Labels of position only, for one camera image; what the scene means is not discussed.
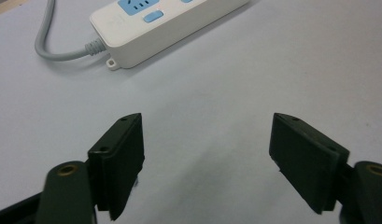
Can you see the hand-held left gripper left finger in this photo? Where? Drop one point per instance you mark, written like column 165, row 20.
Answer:
column 117, row 165

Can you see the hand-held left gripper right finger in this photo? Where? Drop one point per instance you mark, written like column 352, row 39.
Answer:
column 307, row 161

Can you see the white power strip blue sockets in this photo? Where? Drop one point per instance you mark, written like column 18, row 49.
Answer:
column 154, row 28

